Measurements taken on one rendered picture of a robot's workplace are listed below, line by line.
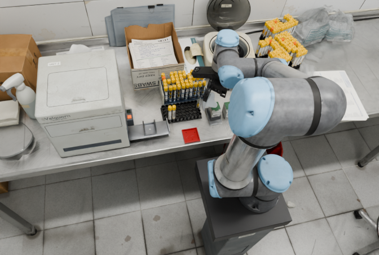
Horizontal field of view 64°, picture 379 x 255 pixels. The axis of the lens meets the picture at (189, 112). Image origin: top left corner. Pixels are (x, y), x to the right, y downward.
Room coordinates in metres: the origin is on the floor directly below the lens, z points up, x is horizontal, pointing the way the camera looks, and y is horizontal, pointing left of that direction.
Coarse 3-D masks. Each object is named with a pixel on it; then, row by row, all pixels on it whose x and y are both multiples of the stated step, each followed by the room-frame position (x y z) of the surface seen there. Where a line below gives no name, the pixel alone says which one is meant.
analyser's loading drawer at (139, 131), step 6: (132, 126) 0.65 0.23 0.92; (138, 126) 0.66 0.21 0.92; (144, 126) 0.66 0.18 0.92; (150, 126) 0.66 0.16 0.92; (156, 126) 0.67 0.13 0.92; (162, 126) 0.67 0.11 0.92; (168, 126) 0.66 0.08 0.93; (132, 132) 0.63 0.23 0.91; (138, 132) 0.63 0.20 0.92; (144, 132) 0.62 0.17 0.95; (150, 132) 0.64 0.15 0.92; (156, 132) 0.63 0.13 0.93; (162, 132) 0.64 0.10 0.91; (168, 132) 0.65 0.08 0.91; (132, 138) 0.60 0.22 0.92; (138, 138) 0.60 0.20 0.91
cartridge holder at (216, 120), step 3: (207, 108) 0.80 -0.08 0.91; (207, 111) 0.79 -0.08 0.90; (207, 114) 0.78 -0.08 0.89; (210, 117) 0.75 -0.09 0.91; (213, 117) 0.75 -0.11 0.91; (216, 117) 0.75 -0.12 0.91; (219, 117) 0.76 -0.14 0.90; (210, 120) 0.75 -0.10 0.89; (213, 120) 0.75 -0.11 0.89; (216, 120) 0.75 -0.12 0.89; (219, 120) 0.75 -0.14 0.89; (210, 123) 0.73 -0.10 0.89; (213, 123) 0.74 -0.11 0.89; (216, 123) 0.74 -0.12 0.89; (219, 123) 0.74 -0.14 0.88
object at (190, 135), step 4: (192, 128) 0.70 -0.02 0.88; (196, 128) 0.70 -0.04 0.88; (184, 132) 0.68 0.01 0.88; (188, 132) 0.68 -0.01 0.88; (192, 132) 0.68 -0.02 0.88; (196, 132) 0.69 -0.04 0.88; (184, 136) 0.66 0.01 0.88; (188, 136) 0.66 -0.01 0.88; (192, 136) 0.66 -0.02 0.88; (196, 136) 0.67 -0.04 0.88; (184, 140) 0.63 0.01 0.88; (188, 140) 0.64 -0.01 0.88; (192, 140) 0.64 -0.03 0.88; (196, 140) 0.64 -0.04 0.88
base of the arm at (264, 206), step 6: (240, 198) 0.38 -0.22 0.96; (246, 198) 0.38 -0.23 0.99; (252, 198) 0.37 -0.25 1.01; (258, 198) 0.36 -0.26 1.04; (276, 198) 0.38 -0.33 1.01; (246, 204) 0.36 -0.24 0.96; (252, 204) 0.36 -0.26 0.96; (258, 204) 0.36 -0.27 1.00; (264, 204) 0.36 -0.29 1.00; (270, 204) 0.36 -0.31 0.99; (252, 210) 0.35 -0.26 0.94; (258, 210) 0.35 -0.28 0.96; (264, 210) 0.35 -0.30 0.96
